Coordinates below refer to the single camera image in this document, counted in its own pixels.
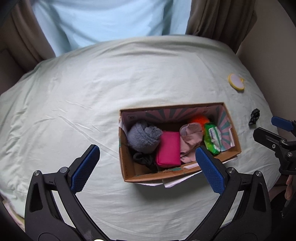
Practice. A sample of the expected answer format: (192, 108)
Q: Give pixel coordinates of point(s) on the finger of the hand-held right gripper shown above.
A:
(268, 138)
(283, 123)

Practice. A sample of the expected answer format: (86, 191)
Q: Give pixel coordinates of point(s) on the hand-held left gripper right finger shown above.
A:
(210, 171)

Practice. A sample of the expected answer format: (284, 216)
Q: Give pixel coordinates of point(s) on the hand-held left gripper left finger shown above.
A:
(84, 171)

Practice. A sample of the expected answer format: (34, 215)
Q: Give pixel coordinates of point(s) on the black patterned scrunchie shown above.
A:
(254, 117)

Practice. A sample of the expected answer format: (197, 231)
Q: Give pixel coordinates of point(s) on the green wipes packet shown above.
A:
(212, 140)

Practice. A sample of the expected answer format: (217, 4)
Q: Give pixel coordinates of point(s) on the pale pink cloth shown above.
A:
(188, 141)

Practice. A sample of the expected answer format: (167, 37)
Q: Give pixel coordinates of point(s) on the magenta zip pouch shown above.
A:
(168, 148)

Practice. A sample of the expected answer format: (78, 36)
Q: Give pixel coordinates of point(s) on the orange pom-pom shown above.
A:
(198, 121)

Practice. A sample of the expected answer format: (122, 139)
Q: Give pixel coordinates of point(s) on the cardboard box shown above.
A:
(138, 171)

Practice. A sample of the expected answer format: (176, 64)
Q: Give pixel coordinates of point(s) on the plain black scrunchie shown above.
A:
(143, 160)

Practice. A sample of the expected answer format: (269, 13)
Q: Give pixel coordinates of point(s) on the grey fuzzy sock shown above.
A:
(143, 138)

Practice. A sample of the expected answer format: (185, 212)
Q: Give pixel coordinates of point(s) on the person's right hand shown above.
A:
(291, 187)

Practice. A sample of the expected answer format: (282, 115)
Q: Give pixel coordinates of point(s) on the round yellow mirror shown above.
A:
(235, 81)

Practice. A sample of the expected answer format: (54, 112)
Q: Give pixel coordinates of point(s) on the brown curtain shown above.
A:
(219, 20)
(25, 32)

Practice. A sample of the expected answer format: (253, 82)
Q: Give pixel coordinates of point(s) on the light blue hanging cloth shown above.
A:
(111, 20)

